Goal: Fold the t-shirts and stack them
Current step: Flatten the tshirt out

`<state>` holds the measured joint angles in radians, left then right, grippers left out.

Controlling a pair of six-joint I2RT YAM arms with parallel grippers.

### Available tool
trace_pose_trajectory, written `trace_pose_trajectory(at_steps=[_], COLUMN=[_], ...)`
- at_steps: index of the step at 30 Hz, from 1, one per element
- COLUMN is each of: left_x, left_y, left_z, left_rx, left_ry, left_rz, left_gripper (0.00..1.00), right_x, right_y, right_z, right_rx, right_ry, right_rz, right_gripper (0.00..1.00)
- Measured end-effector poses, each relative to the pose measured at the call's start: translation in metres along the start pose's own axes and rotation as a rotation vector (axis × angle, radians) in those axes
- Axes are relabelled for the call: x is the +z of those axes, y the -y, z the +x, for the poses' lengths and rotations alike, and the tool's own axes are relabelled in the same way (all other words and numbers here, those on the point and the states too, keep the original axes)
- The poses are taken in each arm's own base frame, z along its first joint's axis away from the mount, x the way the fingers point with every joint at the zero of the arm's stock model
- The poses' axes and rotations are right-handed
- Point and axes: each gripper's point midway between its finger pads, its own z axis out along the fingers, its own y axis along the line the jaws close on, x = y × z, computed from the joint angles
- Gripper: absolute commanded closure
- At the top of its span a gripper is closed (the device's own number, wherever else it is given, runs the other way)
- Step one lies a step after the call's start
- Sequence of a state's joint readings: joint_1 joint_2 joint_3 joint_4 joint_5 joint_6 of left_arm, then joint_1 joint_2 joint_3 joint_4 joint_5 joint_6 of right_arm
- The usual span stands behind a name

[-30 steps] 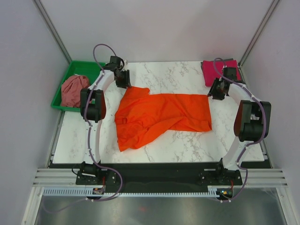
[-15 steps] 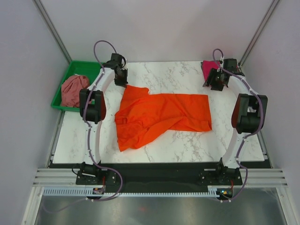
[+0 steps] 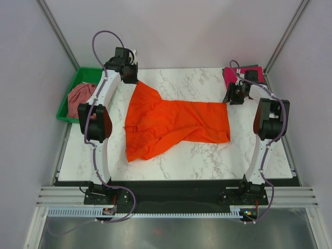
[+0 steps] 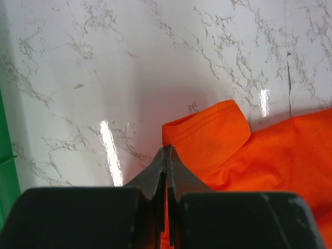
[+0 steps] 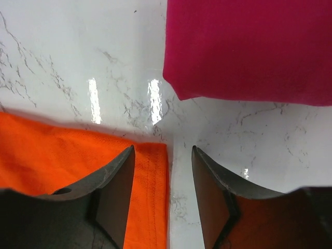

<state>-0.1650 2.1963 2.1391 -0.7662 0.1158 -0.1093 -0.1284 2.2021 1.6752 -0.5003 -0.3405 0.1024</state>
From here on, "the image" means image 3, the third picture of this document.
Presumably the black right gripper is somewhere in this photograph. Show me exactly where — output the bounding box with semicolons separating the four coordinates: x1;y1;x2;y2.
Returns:
223;82;247;105

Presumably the orange t shirt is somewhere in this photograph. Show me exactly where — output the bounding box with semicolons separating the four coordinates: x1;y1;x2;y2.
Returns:
124;82;231;162

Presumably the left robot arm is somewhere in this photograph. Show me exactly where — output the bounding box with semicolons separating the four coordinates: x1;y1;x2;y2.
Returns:
78;47;138;205

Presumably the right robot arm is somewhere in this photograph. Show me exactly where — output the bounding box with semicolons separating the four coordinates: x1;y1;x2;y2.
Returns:
222;67;290;205

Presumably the folded magenta t shirt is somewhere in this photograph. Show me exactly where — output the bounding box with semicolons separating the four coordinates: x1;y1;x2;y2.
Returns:
223;66;265;89

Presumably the green plastic bin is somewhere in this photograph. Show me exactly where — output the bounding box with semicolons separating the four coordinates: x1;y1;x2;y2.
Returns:
56;67;103;123

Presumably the folded grey t shirt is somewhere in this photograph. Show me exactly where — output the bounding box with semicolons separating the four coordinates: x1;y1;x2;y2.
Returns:
222;64;264;81

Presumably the dusty pink t shirt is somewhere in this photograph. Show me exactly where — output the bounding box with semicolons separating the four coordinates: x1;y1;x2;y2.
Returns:
67;82;96;118

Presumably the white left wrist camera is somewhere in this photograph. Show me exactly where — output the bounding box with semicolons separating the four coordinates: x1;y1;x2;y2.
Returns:
128;49;137;65

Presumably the left aluminium frame post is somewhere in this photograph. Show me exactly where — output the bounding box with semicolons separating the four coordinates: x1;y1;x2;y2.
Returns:
36;0;79;71

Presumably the aluminium frame post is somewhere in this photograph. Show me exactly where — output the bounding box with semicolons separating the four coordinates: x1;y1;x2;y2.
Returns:
263;0;311;75
36;0;79;71

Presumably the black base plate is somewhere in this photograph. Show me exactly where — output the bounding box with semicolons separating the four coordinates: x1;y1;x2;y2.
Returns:
55;177;300;212

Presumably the right aluminium frame post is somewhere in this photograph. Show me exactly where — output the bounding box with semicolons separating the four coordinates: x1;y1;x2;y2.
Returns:
263;0;311;75

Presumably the white slotted cable duct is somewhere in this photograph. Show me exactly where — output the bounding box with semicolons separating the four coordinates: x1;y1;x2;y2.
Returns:
47;206;257;218

